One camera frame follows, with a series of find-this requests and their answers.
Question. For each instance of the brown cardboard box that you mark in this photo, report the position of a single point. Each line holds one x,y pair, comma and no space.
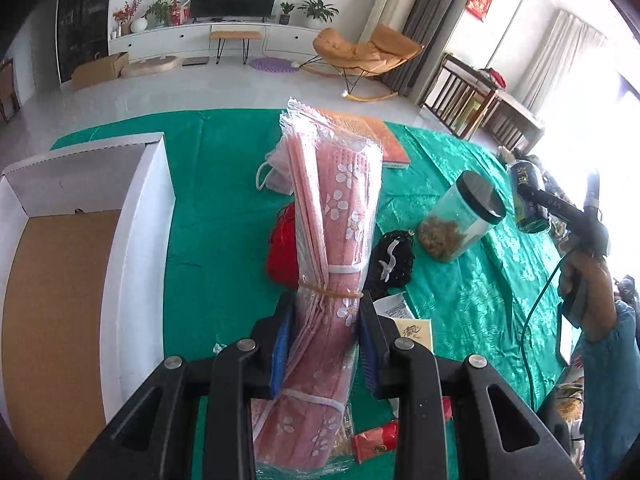
103,69

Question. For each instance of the orange hardcover book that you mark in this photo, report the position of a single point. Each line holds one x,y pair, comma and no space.
394,155

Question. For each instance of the round white vase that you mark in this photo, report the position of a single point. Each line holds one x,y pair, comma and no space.
139,25

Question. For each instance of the purple round floor mat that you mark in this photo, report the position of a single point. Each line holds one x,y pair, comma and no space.
273,65

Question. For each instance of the pink mesh bath pouf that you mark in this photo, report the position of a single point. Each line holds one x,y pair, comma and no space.
274,172

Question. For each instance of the white cardboard box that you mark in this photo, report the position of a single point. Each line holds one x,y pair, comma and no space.
84,239

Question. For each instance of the red wall calendar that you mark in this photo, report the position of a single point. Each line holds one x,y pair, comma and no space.
478,8

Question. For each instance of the red sachet packet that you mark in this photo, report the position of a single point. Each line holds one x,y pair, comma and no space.
377,441

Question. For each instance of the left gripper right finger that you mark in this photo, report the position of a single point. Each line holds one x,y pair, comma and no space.
498,436

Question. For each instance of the pink floral mask pack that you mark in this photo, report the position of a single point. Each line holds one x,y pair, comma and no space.
336,176

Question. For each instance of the clear jar black lid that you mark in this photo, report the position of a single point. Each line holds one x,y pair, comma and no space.
463,215

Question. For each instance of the small dark potted plant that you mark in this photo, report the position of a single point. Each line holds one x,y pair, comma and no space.
286,11

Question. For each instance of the leafy plant with red pot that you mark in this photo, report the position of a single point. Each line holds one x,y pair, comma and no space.
168,12

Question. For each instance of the white sheer curtain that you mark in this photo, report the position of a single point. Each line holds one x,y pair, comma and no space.
565,39

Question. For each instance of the white printed plastic pouch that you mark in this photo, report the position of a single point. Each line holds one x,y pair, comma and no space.
394,306

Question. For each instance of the wooden slatted bench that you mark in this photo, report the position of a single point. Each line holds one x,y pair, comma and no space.
467,100

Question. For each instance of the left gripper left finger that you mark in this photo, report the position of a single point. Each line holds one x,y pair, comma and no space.
152,435

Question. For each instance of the red yarn ball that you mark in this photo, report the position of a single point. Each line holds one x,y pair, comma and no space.
282,266

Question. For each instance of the wooden dining chair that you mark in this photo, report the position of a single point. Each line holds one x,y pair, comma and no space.
9,102

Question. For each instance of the yellow tissue packet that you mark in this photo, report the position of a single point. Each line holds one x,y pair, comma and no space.
420,331

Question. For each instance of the green potted plant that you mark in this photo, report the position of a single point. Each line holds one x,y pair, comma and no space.
318,13

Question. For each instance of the small wooden bench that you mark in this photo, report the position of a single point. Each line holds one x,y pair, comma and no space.
245,36

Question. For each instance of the red flowers in vase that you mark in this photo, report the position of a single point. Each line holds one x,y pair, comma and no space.
124,16

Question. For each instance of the bag of wooden sticks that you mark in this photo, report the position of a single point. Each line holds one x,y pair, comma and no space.
342,447

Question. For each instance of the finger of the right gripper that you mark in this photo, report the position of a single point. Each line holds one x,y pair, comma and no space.
592,199
559,208

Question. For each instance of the green satin tablecloth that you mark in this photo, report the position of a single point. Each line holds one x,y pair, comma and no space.
498,299

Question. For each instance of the black lace fabric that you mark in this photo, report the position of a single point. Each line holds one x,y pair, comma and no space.
390,264

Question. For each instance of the blue garbage bag roll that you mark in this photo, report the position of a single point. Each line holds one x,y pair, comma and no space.
530,217

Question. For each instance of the beige pet bed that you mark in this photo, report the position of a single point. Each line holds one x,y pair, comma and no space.
150,66

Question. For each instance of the white TV cabinet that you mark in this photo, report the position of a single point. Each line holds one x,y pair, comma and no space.
288,42

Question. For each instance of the orange rocking lounge chair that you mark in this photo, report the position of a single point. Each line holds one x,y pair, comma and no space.
386,50

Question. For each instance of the black glass display cabinet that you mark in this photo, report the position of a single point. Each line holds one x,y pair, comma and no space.
81,34

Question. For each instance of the blue sleeved forearm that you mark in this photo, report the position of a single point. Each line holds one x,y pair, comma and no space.
611,397

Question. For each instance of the grey curtain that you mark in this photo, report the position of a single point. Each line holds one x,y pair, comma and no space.
421,26

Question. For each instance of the person's right hand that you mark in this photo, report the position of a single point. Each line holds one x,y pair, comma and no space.
600,317

